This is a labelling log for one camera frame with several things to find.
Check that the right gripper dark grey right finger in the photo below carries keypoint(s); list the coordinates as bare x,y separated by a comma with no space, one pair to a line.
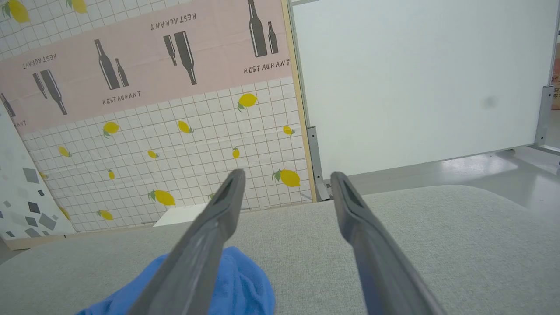
376,262

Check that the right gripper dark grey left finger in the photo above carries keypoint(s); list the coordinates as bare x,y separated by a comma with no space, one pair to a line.
197,262

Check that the blue shirt with white sleeves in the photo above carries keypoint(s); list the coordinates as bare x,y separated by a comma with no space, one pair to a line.
247,284

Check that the white flat sheet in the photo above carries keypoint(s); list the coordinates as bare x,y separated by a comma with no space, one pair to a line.
181,215

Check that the lemon and bottle print panel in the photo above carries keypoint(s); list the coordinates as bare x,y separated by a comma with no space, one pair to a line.
197,113

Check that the white partition board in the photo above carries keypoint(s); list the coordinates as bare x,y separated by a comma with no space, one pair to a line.
415,78

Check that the white grey terrazzo print panel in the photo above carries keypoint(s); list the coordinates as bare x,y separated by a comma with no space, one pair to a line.
22,192

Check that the grey metal partition bracket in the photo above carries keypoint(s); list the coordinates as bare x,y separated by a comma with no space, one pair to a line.
316,162
544,113

